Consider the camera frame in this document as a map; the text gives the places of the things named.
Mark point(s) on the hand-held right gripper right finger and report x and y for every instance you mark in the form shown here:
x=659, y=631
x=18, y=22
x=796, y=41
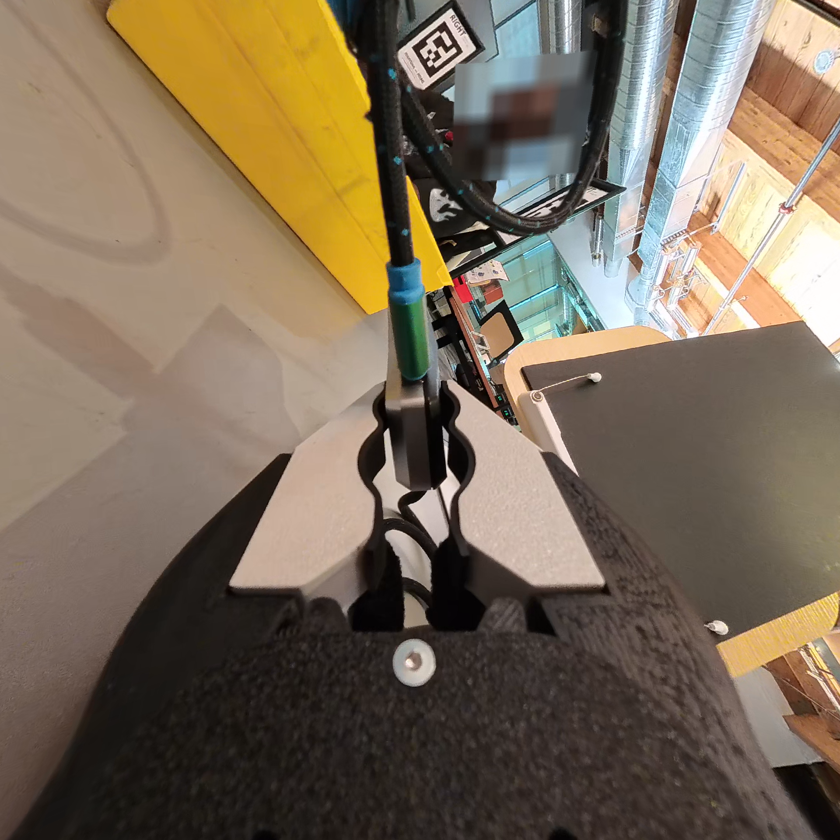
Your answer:
x=525, y=518

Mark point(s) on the tan back chair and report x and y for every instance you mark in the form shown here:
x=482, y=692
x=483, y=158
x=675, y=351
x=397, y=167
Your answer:
x=500, y=331

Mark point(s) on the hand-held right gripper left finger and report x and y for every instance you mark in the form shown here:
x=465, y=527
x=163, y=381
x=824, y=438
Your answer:
x=308, y=518

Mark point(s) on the printed marker tag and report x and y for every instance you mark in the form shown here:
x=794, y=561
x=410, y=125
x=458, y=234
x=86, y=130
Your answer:
x=439, y=49

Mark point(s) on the metal sprinkler pipe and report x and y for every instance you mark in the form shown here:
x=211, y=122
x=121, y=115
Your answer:
x=784, y=210

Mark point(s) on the silver ventilation duct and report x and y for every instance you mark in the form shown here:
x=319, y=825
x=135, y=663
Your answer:
x=633, y=151
x=695, y=131

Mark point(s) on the grey hdmi hub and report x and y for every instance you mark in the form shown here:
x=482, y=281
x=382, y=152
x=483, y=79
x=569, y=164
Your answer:
x=413, y=439

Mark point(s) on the yellow plastic bin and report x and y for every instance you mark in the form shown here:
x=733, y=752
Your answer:
x=262, y=98

